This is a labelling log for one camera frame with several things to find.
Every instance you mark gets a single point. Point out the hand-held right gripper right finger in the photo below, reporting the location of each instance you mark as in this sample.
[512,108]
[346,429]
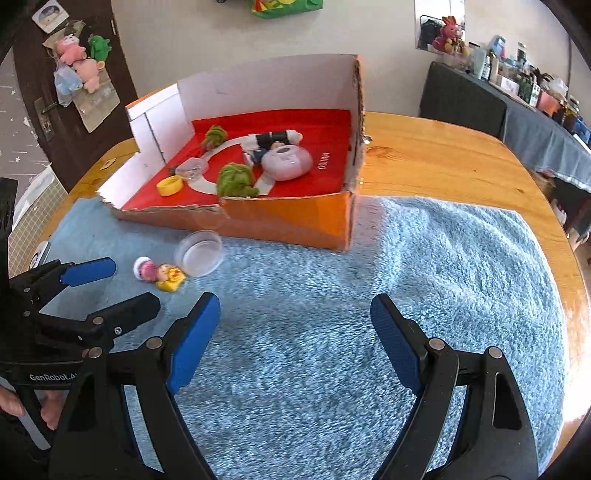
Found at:
[397,341]

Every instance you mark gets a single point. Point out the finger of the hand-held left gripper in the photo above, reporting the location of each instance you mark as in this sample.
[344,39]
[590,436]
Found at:
[90,270]
[138,307]

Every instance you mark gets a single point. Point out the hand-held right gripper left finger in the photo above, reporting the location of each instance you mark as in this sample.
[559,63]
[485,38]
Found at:
[194,341]

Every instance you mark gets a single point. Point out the small yellow figurine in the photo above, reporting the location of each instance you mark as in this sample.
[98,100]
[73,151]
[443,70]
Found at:
[170,278]

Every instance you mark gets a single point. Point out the clear round lid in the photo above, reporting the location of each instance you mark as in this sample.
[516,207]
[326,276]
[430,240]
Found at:
[201,254]

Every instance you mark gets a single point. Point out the yellow capsule half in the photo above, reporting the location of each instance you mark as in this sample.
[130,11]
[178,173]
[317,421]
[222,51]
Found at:
[169,187]

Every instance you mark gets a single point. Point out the clear capsule half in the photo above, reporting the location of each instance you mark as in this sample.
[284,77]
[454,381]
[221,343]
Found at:
[191,168]

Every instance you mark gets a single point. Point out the orange cardboard box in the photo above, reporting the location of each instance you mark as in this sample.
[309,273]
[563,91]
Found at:
[300,221]

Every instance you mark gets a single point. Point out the black-haired doll figurine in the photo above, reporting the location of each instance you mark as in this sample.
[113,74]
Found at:
[256,156]

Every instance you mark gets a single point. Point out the pink round device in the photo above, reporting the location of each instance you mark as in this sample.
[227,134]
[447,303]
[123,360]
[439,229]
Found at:
[288,164]

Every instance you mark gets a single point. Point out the white bundle with black band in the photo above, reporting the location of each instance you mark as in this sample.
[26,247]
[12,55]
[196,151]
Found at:
[272,138]

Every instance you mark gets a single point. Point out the person's left hand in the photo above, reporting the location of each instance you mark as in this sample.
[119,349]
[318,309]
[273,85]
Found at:
[53,410]

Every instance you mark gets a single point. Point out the white flat device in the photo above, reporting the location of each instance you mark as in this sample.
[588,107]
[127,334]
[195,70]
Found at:
[40,256]

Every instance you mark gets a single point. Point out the blue fluffy towel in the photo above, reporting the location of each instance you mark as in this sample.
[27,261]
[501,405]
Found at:
[323,369]

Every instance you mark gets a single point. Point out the white grid tile panel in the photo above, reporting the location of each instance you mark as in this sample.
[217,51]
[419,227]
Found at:
[41,203]

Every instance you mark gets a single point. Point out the dark brown door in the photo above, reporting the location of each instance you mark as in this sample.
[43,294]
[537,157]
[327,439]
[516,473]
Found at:
[64,147]

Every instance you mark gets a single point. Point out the clear paper pouch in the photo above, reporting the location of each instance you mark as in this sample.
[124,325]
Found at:
[97,108]

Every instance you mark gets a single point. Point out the pink plush toy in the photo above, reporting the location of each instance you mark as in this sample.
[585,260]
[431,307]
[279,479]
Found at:
[87,74]
[70,50]

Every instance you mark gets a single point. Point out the green plush toy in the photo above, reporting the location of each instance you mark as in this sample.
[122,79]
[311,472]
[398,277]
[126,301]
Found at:
[99,47]

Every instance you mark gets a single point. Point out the side table with grey cloth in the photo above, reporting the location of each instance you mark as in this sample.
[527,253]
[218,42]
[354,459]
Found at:
[461,106]

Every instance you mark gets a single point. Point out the round picture card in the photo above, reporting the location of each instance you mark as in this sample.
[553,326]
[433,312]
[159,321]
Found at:
[50,14]

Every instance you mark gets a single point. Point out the group of bottles and jars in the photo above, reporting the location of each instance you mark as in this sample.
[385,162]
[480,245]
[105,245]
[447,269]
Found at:
[521,83]

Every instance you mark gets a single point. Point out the pink rabbit plush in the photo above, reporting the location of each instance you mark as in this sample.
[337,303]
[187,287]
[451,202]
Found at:
[449,34]

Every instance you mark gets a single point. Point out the green tote bag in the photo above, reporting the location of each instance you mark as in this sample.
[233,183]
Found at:
[286,7]

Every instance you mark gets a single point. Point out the wall mirror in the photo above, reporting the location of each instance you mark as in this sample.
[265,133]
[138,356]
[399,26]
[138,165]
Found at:
[434,9]

